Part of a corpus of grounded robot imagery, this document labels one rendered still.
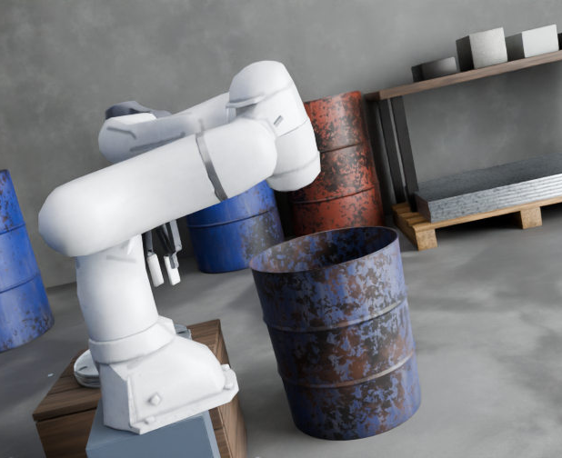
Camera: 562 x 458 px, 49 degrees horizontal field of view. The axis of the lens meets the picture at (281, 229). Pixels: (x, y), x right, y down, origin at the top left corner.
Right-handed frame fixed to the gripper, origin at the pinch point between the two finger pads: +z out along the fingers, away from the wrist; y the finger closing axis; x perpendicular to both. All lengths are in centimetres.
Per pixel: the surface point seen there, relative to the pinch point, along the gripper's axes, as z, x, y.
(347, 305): 20.2, 23.8, 33.6
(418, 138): 12, 310, -5
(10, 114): -62, 204, -252
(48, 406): 22.2, -23.0, -22.3
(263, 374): 58, 60, -17
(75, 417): 25.0, -22.4, -16.0
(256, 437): 57, 22, 0
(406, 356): 40, 36, 42
